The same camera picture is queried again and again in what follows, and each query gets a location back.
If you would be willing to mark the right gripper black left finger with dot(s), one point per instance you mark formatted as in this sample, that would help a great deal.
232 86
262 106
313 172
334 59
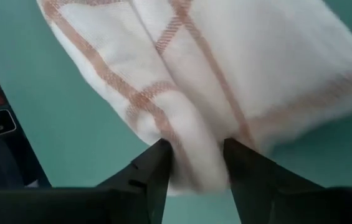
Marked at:
138 186

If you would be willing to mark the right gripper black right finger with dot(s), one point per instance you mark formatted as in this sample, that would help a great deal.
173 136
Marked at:
256 186

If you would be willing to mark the white red-checked towel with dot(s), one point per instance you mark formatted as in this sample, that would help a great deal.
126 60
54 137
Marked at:
225 62

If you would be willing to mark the green table mat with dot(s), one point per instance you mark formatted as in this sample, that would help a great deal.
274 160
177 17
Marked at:
69 140

